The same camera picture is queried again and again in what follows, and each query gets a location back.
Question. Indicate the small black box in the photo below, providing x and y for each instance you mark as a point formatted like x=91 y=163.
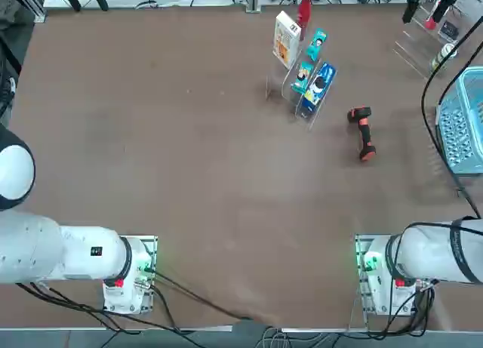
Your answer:
x=449 y=29

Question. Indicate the blue Oreo cookie box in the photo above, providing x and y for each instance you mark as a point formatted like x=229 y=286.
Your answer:
x=319 y=89

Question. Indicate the orange black barcode scanner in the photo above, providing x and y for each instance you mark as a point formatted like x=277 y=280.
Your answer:
x=364 y=133

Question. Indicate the light blue shopping basket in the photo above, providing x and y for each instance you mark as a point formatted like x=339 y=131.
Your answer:
x=458 y=136

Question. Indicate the aluminium frame rail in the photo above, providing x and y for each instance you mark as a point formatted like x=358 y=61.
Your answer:
x=30 y=4

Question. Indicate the white wafer cookie box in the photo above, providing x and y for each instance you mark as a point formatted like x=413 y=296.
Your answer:
x=285 y=40

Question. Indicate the clear acrylic stepped shelf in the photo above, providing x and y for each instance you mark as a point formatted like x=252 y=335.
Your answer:
x=415 y=46
x=275 y=87

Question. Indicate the teal cartoon snack packet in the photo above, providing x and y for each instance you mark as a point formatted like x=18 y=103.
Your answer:
x=316 y=44
x=302 y=77

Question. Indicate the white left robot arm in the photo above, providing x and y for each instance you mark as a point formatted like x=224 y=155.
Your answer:
x=75 y=250

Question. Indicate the red Coca-Cola bottle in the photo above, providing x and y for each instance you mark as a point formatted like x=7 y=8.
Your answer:
x=305 y=12

